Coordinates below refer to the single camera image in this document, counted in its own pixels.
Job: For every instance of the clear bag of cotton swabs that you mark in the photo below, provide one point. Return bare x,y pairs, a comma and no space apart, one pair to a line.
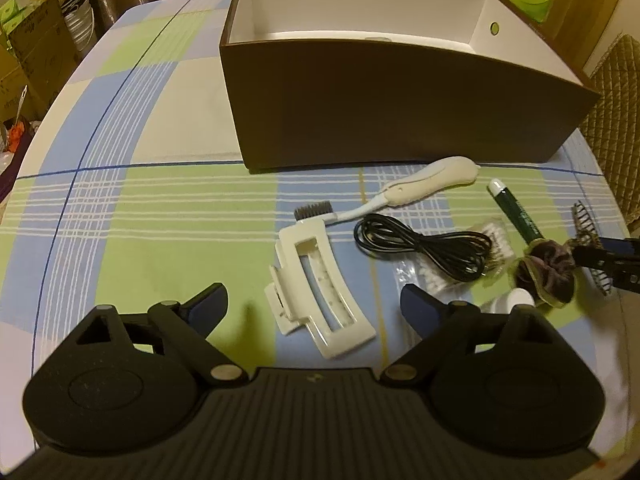
417,275

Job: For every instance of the dark green tube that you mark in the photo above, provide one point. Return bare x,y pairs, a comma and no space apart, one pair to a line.
515,212

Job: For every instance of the metal spoon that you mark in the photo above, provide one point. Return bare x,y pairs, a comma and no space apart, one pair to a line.
21,102

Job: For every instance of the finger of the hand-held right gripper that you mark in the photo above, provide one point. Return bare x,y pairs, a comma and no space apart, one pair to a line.
617,248
605,267

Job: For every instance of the white folding hairbrush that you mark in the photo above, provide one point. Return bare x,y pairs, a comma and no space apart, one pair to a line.
440,177

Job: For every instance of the wooden door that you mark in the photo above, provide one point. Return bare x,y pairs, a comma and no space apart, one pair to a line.
595,0

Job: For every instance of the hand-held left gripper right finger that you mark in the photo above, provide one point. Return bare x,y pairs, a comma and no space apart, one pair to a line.
420,305

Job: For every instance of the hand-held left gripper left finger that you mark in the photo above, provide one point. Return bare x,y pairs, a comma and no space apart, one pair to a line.
202,305

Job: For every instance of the brown cardboard storage box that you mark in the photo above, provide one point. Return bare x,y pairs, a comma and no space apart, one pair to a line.
400,110

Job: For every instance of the green packet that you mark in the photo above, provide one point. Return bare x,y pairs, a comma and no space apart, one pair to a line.
20,6

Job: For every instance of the steel pot stack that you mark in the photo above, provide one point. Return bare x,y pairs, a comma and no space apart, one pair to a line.
80,20

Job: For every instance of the orange item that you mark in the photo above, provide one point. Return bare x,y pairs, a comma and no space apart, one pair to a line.
17,133

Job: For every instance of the white hair claw clip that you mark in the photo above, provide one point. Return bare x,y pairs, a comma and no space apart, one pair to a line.
286,255

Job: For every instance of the large cardboard box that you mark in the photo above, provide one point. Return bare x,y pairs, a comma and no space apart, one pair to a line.
42,45

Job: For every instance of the small white bottle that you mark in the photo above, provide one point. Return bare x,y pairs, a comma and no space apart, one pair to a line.
515,300

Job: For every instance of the brown velvet scrunchie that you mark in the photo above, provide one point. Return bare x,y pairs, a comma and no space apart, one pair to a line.
542,270

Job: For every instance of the striped hair comb clip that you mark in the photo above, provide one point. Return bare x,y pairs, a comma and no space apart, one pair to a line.
582,220

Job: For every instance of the small cardboard box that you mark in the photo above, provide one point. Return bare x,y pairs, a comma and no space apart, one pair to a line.
11,90

